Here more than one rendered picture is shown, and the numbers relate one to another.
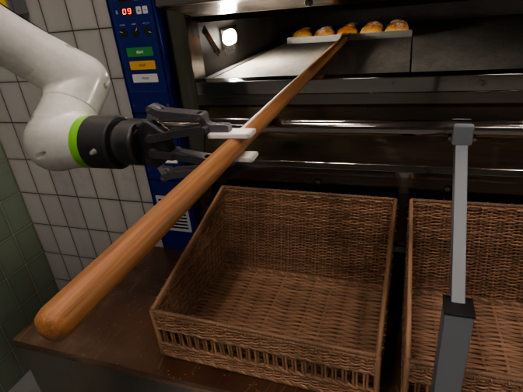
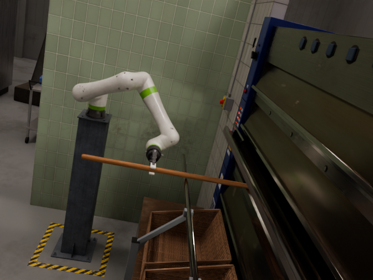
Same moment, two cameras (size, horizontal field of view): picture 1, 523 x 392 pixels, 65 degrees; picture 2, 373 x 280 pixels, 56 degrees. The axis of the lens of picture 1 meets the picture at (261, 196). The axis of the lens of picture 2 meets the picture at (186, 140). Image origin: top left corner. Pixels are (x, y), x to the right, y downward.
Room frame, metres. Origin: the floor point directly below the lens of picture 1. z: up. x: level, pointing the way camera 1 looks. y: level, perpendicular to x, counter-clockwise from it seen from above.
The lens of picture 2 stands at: (-0.13, -1.65, 2.03)
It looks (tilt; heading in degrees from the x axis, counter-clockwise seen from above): 19 degrees down; 62
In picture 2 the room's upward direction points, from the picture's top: 14 degrees clockwise
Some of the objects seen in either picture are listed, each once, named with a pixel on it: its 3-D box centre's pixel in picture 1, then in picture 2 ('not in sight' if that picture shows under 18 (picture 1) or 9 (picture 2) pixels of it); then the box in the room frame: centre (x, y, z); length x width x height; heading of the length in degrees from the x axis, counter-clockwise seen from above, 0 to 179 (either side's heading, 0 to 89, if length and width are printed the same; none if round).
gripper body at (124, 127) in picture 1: (146, 142); (153, 158); (0.66, 0.18, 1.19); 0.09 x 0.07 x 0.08; 70
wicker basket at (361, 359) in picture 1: (283, 272); (184, 242); (0.90, -0.04, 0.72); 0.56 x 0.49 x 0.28; 68
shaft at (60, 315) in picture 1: (300, 82); (229, 183); (1.03, -0.13, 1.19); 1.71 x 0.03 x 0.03; 160
